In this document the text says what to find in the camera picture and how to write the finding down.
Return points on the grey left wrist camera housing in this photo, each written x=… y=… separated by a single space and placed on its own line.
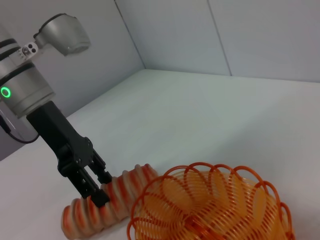
x=62 y=32

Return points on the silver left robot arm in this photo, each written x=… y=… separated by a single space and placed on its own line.
x=25 y=87

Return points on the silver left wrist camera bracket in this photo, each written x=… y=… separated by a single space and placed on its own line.
x=30 y=48

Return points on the orange woven plastic basket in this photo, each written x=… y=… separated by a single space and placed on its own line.
x=212 y=200

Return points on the orange striped twisted bread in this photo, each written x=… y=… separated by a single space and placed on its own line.
x=82 y=220

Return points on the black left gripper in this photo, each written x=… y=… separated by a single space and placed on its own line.
x=57 y=130

